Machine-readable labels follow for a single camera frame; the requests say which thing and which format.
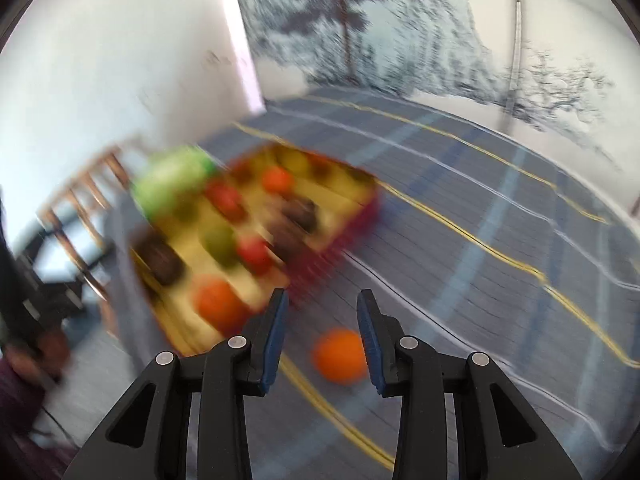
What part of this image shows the landscape wall mural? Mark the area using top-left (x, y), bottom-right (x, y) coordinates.
top-left (230, 0), bottom-right (631, 171)

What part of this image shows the wooden chair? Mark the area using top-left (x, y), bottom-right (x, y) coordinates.
top-left (30, 132), bottom-right (151, 311)

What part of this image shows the green tissue pack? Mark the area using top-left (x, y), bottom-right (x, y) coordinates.
top-left (131, 146), bottom-right (217, 221)

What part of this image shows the green lime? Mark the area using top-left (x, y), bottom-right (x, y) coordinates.
top-left (200, 225), bottom-right (238, 266)

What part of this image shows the dark brown passion fruit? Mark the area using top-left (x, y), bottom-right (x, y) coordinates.
top-left (265, 225), bottom-right (306, 263)
top-left (135, 235), bottom-right (183, 283)
top-left (282, 197), bottom-right (321, 233)

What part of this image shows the red tomato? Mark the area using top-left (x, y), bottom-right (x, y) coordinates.
top-left (237, 237), bottom-right (273, 273)
top-left (207, 182), bottom-right (246, 218)

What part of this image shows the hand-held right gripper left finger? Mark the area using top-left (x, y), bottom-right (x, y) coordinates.
top-left (62, 288), bottom-right (291, 480)

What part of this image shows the orange mandarin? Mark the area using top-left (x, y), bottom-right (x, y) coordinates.
top-left (262, 167), bottom-right (295, 196)
top-left (312, 329), bottom-right (368, 386)
top-left (192, 280), bottom-right (251, 333)

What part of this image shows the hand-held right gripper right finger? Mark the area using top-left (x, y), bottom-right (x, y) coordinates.
top-left (356, 288), bottom-right (583, 480)

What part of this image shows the red and gold tin box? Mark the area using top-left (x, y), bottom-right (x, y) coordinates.
top-left (127, 142), bottom-right (383, 358)

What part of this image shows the person's left hand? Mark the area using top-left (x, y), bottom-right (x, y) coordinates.
top-left (10, 330), bottom-right (71, 386)

